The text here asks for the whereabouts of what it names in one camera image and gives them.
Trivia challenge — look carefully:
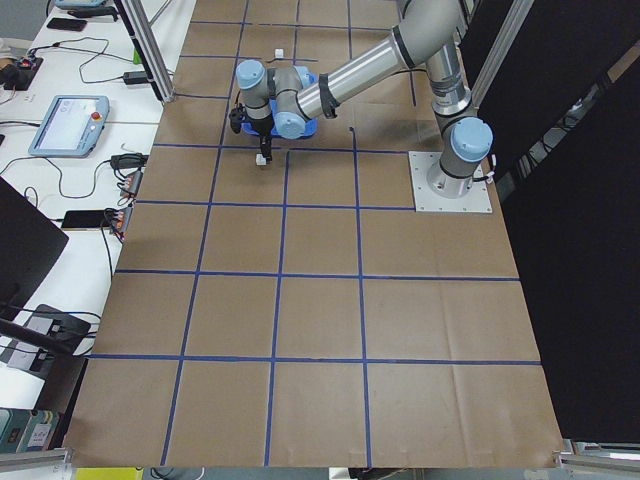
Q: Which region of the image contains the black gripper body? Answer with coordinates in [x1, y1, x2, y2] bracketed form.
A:
[240, 102, 273, 137]

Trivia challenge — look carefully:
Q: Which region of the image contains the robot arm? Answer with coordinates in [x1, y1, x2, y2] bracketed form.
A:
[229, 0, 493, 199]

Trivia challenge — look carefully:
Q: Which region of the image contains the blue plastic tray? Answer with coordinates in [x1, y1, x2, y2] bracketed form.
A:
[237, 66, 317, 140]

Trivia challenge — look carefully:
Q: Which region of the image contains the black power adapter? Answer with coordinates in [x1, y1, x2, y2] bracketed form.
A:
[122, 71, 149, 85]

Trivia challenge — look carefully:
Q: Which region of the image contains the brown paper table cover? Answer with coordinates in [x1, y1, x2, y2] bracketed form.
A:
[65, 1, 561, 468]

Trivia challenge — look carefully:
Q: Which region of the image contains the blue teach pendant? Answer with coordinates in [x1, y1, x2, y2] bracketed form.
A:
[28, 95, 110, 158]

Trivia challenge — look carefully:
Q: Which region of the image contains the black smartphone on desk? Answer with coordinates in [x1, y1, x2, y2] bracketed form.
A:
[60, 210, 107, 230]

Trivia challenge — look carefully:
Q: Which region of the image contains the black monitor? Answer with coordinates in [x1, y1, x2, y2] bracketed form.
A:
[0, 179, 69, 321]

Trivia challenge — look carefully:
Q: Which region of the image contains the usb hub with cables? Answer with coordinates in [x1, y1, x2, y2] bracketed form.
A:
[117, 169, 143, 198]

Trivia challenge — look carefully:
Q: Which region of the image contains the aluminium frame post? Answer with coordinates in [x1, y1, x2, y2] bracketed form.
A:
[114, 0, 175, 104]

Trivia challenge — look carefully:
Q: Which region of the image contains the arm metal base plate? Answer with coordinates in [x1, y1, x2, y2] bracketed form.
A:
[408, 151, 493, 214]

